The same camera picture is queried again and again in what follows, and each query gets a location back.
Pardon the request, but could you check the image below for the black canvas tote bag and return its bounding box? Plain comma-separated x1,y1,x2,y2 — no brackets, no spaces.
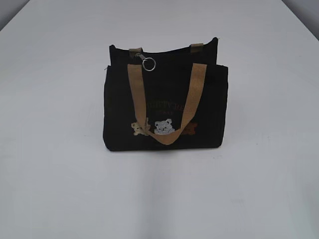
103,37,228,151

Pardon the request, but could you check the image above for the silver zipper pull ring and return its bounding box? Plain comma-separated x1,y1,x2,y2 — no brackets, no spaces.
136,53,158,73

